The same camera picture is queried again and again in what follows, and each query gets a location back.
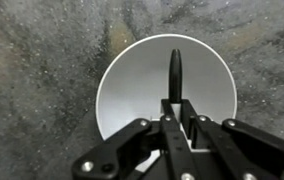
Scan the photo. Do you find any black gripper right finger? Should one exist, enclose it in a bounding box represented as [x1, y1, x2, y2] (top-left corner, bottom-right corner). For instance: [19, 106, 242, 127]
[181, 99, 284, 180]

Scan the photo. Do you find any white bowl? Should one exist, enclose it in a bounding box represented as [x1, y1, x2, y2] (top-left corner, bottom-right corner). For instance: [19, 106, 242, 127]
[96, 34, 237, 139]

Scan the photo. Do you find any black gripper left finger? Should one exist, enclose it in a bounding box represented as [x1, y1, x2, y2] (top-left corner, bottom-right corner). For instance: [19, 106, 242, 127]
[71, 99, 197, 180]

